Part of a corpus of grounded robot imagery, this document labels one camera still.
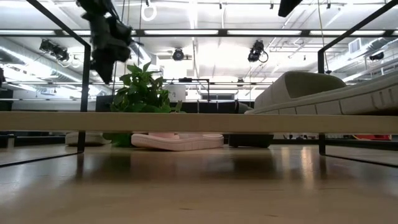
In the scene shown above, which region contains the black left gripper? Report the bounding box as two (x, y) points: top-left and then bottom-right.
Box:
(76, 0), (134, 85)

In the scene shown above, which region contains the grey slide sandal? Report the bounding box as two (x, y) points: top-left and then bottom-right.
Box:
(64, 132), (112, 147)
(244, 70), (398, 116)

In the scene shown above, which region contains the pink slide sandal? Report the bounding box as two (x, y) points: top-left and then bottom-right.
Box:
(131, 132), (225, 152)

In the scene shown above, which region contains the green artificial plant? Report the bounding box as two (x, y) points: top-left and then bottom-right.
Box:
(109, 61), (185, 147)

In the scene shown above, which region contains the white box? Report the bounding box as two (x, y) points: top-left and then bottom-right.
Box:
(164, 84), (187, 102)

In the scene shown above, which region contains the black low partition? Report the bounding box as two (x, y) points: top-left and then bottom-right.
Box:
(95, 95), (257, 113)

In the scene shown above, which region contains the black plant pot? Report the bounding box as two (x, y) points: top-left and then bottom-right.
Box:
(228, 133), (275, 149)

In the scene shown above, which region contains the red low bin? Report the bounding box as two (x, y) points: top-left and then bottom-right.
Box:
(353, 134), (393, 141)

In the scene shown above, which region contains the pale hanging cable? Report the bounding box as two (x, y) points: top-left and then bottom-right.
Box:
(317, 0), (331, 75)

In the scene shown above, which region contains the black ceiling-hung camera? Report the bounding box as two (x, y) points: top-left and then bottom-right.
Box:
(172, 47), (185, 62)
(39, 39), (71, 62)
(369, 50), (386, 62)
(247, 39), (269, 63)

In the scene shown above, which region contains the white hanging ring cable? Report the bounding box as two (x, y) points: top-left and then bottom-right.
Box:
(141, 2), (158, 22)

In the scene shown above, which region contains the black ceiling light rail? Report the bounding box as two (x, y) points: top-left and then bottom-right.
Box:
(0, 29), (398, 39)

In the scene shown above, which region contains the black distant rig frame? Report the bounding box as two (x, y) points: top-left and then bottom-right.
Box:
(164, 77), (274, 104)

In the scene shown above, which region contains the black wire shoe rack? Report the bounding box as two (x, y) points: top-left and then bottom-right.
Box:
(0, 0), (398, 169)

